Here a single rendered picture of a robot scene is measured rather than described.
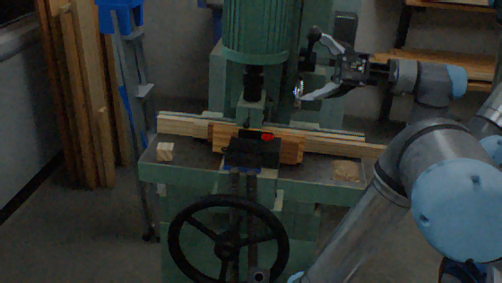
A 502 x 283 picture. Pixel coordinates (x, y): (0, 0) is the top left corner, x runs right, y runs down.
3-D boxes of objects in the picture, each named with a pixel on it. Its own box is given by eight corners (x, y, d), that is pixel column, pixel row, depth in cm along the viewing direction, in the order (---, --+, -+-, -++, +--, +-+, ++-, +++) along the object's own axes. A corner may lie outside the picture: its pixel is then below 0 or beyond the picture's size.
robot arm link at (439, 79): (462, 109, 101) (473, 72, 97) (411, 103, 102) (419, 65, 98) (452, 96, 108) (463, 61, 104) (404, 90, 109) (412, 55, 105)
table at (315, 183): (124, 201, 117) (123, 181, 114) (160, 144, 144) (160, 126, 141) (368, 232, 113) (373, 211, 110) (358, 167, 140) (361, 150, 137)
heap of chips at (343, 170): (333, 179, 121) (333, 173, 120) (332, 160, 130) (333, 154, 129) (359, 183, 121) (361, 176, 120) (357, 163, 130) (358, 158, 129)
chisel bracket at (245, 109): (235, 133, 128) (236, 105, 125) (242, 113, 141) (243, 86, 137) (261, 136, 128) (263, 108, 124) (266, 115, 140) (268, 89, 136)
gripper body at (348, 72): (342, 48, 99) (400, 55, 98) (338, 53, 107) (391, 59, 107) (337, 84, 99) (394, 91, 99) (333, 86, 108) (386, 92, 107)
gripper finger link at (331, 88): (298, 97, 102) (336, 76, 101) (298, 98, 108) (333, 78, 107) (306, 109, 102) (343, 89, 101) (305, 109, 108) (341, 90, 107)
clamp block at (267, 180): (214, 202, 114) (215, 171, 110) (224, 174, 126) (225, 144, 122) (274, 210, 113) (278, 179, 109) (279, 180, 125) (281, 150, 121)
